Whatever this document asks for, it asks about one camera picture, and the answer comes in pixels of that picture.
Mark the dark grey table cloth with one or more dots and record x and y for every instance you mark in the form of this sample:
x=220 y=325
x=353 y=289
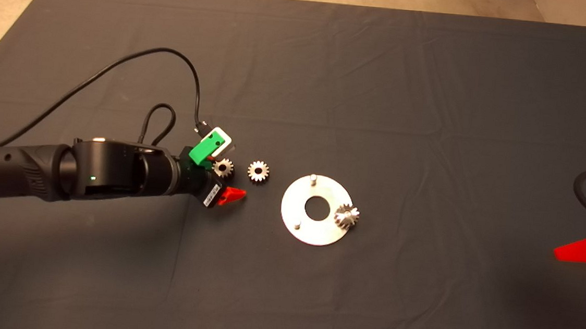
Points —
x=283 y=289

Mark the round metal carrier plate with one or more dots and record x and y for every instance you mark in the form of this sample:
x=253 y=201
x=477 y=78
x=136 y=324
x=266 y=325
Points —
x=297 y=206

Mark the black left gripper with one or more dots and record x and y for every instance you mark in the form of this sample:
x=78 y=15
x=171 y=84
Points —
x=197 y=183

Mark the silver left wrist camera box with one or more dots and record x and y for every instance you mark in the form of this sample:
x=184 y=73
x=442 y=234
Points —
x=223 y=139

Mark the green left camera mount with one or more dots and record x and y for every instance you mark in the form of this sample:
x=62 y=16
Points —
x=202 y=149

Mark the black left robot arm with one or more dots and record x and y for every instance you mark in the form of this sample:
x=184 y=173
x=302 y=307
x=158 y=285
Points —
x=62 y=175

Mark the small steel planetary gear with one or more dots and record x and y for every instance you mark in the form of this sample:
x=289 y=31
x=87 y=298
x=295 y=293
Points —
x=253 y=176
x=225 y=172
x=346 y=217

